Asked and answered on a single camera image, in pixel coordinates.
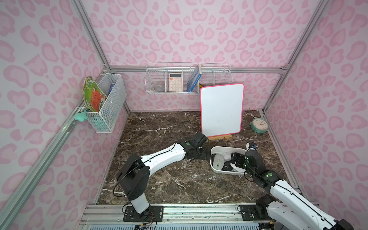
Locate green red snack bag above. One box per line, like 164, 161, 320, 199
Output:
82, 76, 107, 112

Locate clear glass jar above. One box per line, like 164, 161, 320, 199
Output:
153, 82, 166, 92

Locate blue book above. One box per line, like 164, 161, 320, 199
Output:
187, 64, 202, 93

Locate aluminium front rail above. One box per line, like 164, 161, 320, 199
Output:
77, 203, 289, 230

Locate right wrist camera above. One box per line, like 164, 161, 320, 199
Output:
246, 142, 258, 151

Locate mint green clip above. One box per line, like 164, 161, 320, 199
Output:
74, 111, 88, 122

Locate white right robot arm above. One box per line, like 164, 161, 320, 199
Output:
231, 148, 353, 230

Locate white mesh side basket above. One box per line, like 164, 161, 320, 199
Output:
85, 73, 127, 133

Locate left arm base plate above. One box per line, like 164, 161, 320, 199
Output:
123, 206, 164, 222

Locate wooden whiteboard stand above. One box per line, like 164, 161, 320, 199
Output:
208, 134, 232, 140

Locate white plastic storage box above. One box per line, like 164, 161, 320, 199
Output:
210, 146, 246, 176

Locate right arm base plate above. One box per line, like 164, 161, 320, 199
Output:
236, 204, 272, 221

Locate pink framed whiteboard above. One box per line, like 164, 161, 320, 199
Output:
200, 83, 244, 137

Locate white wire wall shelf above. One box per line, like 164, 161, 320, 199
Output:
145, 62, 232, 94

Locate black ribbed computer mouse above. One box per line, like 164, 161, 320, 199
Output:
222, 161, 233, 172

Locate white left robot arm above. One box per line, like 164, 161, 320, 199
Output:
117, 132, 210, 214

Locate grey lilac computer mouse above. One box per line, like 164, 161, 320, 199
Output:
211, 153, 225, 171

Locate pink calculator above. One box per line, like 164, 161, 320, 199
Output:
169, 72, 183, 93

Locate blue can in basket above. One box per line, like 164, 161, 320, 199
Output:
107, 83, 116, 96

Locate mint green alarm clock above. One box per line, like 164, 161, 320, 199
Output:
250, 118, 269, 134

